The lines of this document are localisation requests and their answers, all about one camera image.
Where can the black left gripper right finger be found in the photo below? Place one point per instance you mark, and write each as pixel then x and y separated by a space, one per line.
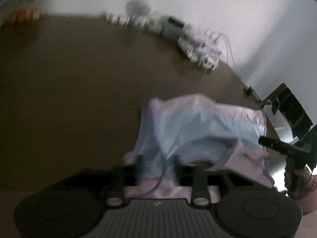
pixel 186 174

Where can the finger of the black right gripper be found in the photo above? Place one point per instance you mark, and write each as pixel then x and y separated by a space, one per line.
pixel 283 148

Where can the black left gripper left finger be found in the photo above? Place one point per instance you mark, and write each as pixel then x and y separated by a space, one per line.
pixel 128 174

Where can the pink and blue garment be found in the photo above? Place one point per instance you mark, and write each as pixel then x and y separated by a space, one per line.
pixel 197 130

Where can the folded patterned clothes stack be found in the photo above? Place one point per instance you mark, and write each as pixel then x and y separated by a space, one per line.
pixel 197 45

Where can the person's right hand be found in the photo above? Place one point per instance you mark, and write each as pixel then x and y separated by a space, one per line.
pixel 305 192

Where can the small black table clamp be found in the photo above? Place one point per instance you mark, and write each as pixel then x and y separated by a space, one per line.
pixel 249 91

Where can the grey box with black device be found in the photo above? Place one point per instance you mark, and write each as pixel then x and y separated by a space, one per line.
pixel 166 26

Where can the white round fan toy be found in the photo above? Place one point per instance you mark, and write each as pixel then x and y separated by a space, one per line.
pixel 138 8

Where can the snack bag with oranges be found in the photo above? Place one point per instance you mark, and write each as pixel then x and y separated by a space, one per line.
pixel 21 11

